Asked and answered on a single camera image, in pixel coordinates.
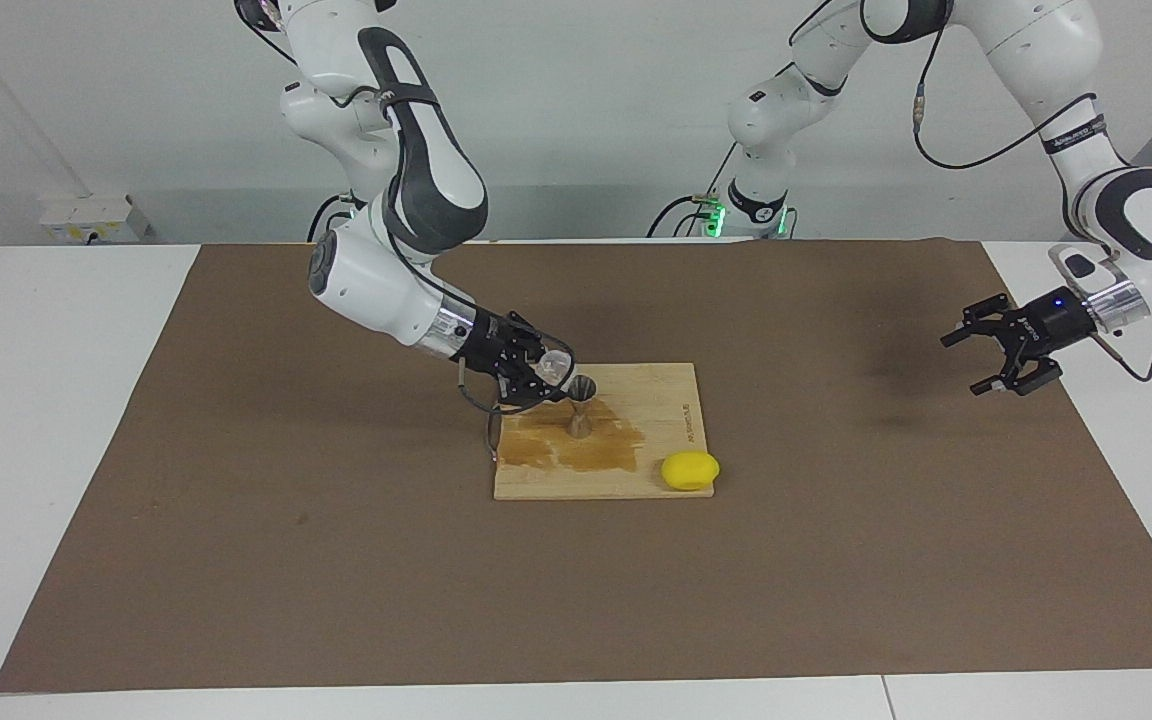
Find black right base cable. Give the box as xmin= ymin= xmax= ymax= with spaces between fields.
xmin=308 ymin=193 xmax=352 ymax=243

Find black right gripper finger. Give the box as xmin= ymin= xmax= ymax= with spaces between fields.
xmin=506 ymin=312 xmax=577 ymax=361
xmin=496 ymin=370 xmax=571 ymax=414

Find yellow lemon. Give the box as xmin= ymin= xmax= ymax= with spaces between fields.
xmin=661 ymin=451 xmax=721 ymax=491

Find black left base cable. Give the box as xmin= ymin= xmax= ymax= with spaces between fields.
xmin=646 ymin=150 xmax=742 ymax=239

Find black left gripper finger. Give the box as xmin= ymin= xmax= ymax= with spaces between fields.
xmin=939 ymin=293 xmax=1017 ymax=350
xmin=968 ymin=348 xmax=1065 ymax=398

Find white wall power box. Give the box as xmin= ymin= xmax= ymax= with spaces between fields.
xmin=39 ymin=194 xmax=152 ymax=244

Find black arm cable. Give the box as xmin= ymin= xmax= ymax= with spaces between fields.
xmin=456 ymin=360 xmax=512 ymax=416
xmin=911 ymin=0 xmax=1152 ymax=383

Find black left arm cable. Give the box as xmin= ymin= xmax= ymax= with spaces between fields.
xmin=911 ymin=0 xmax=1152 ymax=383

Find steel cocktail jigger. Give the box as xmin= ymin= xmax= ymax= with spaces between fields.
xmin=561 ymin=375 xmax=599 ymax=441

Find black base cable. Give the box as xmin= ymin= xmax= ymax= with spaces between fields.
xmin=646 ymin=150 xmax=742 ymax=239
xmin=308 ymin=193 xmax=352 ymax=243

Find brown table mat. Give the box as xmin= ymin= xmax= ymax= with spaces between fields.
xmin=0 ymin=240 xmax=1152 ymax=693

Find stained wooden cutting board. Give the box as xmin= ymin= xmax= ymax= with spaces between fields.
xmin=483 ymin=363 xmax=715 ymax=501

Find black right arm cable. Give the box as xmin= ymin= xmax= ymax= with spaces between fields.
xmin=456 ymin=360 xmax=512 ymax=416

